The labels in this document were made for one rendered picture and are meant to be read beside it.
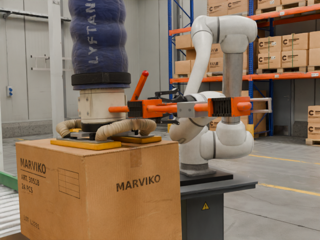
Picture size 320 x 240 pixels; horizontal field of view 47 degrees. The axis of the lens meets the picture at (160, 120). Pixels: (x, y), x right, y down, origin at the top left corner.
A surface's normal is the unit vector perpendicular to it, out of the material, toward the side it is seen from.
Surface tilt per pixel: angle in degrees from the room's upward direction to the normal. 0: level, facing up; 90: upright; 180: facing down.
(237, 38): 109
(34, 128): 90
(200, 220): 90
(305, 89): 90
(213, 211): 90
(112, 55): 75
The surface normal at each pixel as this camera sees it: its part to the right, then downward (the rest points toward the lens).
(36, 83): 0.70, 0.04
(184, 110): -0.73, 0.07
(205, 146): 0.00, 0.02
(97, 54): 0.10, -0.22
